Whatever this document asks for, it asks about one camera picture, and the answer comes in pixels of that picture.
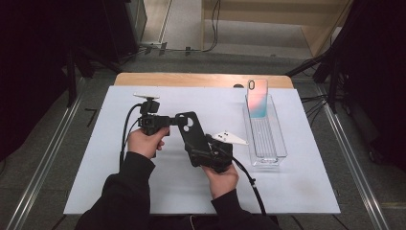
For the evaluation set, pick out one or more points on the black stand legs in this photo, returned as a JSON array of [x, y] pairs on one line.
[[333, 76], [71, 76]]

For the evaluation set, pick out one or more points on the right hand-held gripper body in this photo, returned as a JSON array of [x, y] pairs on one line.
[[221, 156]]

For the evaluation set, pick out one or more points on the person's left hand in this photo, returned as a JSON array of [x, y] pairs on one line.
[[145, 143]]

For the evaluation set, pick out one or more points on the metal floor rail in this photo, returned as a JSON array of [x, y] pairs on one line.
[[48, 153], [354, 166]]

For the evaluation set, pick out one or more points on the dark round table grommet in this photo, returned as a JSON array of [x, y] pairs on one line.
[[237, 85]]

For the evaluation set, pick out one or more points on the black curtain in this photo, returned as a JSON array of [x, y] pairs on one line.
[[32, 64], [376, 80]]

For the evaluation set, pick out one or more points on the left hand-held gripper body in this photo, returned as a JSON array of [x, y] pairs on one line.
[[151, 121]]

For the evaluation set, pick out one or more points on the wooden table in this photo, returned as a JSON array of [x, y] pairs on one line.
[[191, 80]]

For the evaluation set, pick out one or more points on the person's torso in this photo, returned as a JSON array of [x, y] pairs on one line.
[[178, 223]]

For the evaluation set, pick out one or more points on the white table board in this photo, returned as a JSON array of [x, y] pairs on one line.
[[175, 188]]

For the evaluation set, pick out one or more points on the black phone case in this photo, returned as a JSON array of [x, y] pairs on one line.
[[193, 134]]

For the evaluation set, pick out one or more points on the clear plastic container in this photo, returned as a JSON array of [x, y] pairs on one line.
[[266, 140]]

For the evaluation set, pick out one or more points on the black cabinet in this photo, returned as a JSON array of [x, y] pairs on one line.
[[127, 25]]

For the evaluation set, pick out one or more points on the iridescent phone case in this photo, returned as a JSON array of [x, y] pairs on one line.
[[257, 99]]

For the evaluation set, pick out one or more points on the light wooden shelf unit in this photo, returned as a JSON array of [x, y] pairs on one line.
[[319, 19]]

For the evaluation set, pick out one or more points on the person's right hand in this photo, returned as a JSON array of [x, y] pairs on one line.
[[221, 183]]

